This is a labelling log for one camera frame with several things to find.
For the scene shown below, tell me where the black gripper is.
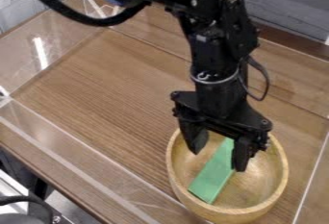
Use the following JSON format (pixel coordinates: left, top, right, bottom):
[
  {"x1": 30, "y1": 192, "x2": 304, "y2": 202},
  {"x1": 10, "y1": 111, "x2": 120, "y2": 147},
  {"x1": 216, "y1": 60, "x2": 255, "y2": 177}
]
[{"x1": 172, "y1": 73, "x2": 273, "y2": 172}]

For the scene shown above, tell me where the green rectangular block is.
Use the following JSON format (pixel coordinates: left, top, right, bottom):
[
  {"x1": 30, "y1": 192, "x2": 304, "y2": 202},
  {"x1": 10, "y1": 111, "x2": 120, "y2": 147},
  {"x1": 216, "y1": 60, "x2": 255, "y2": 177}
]
[{"x1": 188, "y1": 138, "x2": 235, "y2": 204}]

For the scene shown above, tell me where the brown wooden bowl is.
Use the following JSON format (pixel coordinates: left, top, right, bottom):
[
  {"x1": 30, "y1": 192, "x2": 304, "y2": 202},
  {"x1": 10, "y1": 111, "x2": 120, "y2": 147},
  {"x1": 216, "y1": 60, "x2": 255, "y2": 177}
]
[{"x1": 166, "y1": 131, "x2": 289, "y2": 224}]

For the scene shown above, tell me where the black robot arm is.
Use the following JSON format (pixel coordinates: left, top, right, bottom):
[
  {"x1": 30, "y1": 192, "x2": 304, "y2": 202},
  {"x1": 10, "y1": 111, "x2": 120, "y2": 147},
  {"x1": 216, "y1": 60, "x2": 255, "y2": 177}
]
[{"x1": 109, "y1": 0, "x2": 273, "y2": 172}]

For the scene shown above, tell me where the clear acrylic front wall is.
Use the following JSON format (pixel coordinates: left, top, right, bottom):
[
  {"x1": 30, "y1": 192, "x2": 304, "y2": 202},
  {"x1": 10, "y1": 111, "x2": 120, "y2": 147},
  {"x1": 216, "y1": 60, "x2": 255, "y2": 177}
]
[{"x1": 0, "y1": 98, "x2": 205, "y2": 224}]

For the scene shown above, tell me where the black cable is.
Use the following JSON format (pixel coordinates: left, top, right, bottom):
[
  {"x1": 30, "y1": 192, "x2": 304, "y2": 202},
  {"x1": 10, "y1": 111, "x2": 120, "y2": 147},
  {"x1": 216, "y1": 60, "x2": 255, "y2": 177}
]
[
  {"x1": 13, "y1": 0, "x2": 152, "y2": 28},
  {"x1": 0, "y1": 194, "x2": 55, "y2": 224}
]

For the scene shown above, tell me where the clear acrylic corner bracket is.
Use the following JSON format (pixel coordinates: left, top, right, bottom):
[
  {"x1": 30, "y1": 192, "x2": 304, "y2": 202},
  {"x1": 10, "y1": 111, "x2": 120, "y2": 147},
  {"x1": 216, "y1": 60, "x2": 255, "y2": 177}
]
[{"x1": 82, "y1": 0, "x2": 124, "y2": 18}]

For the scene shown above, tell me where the black cable lower left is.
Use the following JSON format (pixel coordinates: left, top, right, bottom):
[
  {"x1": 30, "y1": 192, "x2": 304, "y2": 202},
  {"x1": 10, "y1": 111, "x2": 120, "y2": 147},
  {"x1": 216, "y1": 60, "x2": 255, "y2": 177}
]
[{"x1": 0, "y1": 194, "x2": 55, "y2": 224}]

